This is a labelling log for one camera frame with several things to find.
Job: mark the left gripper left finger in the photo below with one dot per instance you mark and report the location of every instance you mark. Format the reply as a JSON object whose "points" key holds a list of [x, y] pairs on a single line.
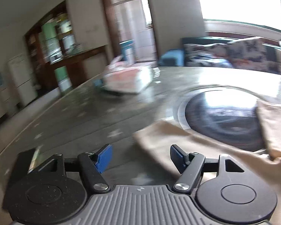
{"points": [[103, 158]]}

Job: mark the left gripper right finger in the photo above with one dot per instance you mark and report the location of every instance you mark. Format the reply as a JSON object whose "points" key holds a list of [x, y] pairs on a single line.
{"points": [[179, 158]]}

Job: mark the built-in black induction cooktop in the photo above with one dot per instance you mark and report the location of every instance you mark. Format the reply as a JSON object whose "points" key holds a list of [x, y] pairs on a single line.
{"points": [[225, 114]]}

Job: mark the dark wooden door frame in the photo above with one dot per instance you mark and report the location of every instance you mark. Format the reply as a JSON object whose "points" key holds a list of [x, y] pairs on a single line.
{"points": [[130, 21]]}

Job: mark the pink tissue pack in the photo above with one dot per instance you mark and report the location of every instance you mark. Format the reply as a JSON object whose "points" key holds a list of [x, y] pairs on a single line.
{"points": [[123, 77]]}

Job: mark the blue children's cabinet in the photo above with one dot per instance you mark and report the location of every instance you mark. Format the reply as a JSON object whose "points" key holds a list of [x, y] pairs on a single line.
{"points": [[127, 51]]}

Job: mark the blue corner sofa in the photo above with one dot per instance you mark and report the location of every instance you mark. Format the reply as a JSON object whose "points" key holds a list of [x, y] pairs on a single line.
{"points": [[176, 57]]}

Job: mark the upright butterfly pillow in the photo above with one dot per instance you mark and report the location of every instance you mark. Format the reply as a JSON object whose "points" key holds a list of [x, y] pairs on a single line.
{"points": [[248, 54]]}

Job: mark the window with green frame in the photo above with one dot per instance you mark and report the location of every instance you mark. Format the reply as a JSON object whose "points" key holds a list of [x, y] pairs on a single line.
{"points": [[242, 16]]}

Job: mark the lying butterfly pillow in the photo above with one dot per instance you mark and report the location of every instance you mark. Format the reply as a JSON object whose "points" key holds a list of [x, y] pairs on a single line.
{"points": [[210, 55]]}

